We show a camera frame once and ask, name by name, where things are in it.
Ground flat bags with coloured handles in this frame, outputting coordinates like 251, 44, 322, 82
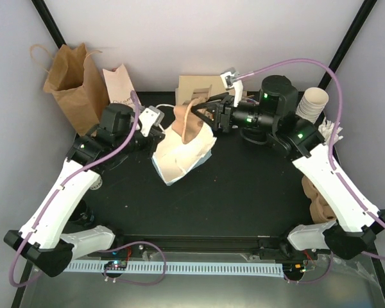
239, 91, 259, 105

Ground brown pulp cup carrier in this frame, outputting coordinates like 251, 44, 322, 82
171, 97, 212, 145

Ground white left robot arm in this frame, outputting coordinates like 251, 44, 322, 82
4, 103, 164, 277

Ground stack of white paper cups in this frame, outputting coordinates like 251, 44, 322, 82
296, 87, 329, 124

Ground black right frame post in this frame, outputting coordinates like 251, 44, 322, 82
317, 0, 379, 94

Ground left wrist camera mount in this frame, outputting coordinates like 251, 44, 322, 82
139, 106, 164, 137

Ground bundle of white straws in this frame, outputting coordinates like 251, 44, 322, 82
318, 117, 343, 144

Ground light blue paper bag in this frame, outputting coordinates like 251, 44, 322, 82
152, 124, 217, 186

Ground brown kraft paper bag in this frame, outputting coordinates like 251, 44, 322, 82
30, 43, 109, 136

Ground black frame post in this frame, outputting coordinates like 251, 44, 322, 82
317, 0, 379, 94
31, 0, 66, 49

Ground paper cup near left arm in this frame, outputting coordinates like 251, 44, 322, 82
89, 175, 103, 191

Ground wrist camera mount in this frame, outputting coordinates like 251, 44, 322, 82
139, 106, 164, 137
220, 67, 243, 107

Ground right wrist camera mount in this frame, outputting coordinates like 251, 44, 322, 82
220, 67, 243, 107

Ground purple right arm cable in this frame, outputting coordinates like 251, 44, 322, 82
235, 58, 385, 285

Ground small lit circuit board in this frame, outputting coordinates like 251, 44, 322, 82
103, 261, 127, 271

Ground black left frame post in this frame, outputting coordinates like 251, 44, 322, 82
31, 0, 66, 49

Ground pink cream paper bag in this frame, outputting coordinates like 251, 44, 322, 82
103, 64, 135, 109

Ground light blue slotted cable duct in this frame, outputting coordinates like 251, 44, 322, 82
64, 259, 284, 278

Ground flat tan paper bag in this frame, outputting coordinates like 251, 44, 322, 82
176, 75, 235, 105

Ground left stack black lids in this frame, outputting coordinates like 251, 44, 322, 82
240, 128, 271, 146

